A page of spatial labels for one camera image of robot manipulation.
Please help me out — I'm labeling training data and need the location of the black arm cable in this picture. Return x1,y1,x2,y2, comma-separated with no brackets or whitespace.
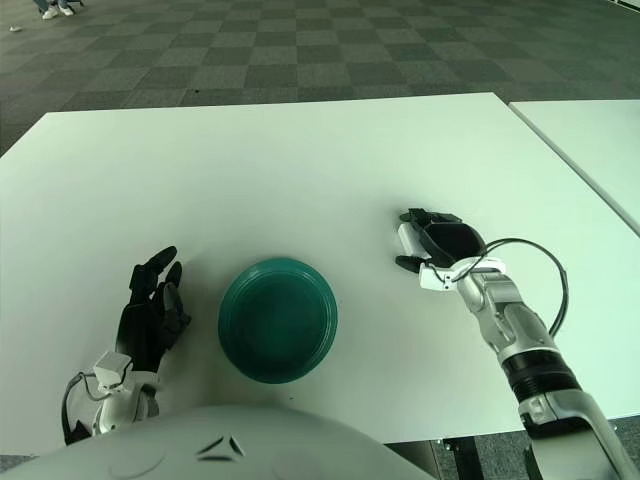
60,372,106,446
433,237,572,337

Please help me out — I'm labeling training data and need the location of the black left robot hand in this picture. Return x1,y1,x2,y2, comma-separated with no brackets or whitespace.
115,245,194,374

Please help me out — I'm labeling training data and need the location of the white charger block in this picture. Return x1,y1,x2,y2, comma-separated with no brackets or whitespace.
397,222,429,263

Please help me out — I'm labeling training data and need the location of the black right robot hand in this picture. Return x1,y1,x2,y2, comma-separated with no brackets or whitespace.
394,207,488,274

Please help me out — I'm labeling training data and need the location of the green round plate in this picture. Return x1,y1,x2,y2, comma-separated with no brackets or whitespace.
217,256,340,385

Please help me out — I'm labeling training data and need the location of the black table leg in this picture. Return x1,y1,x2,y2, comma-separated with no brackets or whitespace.
432,436,526,480

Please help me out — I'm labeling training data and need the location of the white neighbouring table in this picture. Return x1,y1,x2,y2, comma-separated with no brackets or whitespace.
507,98,640,232

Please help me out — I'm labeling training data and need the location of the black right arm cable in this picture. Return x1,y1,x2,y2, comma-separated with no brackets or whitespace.
433,237,572,337

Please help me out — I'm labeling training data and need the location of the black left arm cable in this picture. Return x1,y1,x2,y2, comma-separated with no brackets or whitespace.
60,372,106,446

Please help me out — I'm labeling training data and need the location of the white robot torso shell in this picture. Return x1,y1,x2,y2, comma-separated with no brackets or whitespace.
0,403,401,480

